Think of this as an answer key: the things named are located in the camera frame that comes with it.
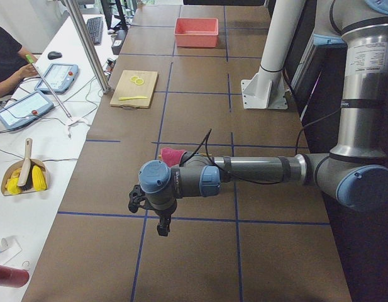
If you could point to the pink plastic bin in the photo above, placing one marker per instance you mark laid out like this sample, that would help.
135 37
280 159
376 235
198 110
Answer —
196 32

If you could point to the white pillar with base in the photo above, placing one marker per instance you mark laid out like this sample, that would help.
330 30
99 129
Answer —
266 88

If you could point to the metal pole green handle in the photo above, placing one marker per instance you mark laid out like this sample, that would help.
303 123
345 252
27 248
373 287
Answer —
71 119

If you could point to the aluminium frame post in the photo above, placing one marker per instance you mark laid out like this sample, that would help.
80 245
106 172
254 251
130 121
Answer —
80 26

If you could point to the yellow plastic knife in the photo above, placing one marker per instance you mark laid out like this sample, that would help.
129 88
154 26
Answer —
132 98

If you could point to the lemon slice near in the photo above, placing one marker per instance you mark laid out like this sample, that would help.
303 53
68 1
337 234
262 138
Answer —
139 82

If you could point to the teach pendant near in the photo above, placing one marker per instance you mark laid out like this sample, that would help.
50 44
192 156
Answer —
25 111

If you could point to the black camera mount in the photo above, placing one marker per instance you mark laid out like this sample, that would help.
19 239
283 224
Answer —
138 200

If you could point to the seated person in black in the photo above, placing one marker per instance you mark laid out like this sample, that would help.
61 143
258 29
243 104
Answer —
14 66

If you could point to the bamboo cutting board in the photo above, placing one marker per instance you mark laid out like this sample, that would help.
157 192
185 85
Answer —
127 88

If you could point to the pink grey cleaning cloth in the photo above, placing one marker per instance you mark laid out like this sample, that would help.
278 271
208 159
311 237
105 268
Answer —
172 156

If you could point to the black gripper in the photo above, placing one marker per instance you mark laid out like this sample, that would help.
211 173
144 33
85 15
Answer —
164 216

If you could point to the teach pendant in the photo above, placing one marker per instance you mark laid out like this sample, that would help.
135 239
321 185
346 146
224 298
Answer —
61 76
25 111

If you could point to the teach pendant far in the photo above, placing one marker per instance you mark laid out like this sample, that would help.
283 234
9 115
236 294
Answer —
61 76

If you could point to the black computer mouse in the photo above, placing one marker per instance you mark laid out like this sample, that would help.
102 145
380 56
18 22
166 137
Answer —
54 55

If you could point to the black keyboard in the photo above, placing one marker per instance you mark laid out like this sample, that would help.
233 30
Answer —
95 29

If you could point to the dark red cylinder bottle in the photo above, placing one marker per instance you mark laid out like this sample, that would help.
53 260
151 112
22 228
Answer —
14 278

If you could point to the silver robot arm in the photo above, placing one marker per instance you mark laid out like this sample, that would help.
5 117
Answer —
352 172

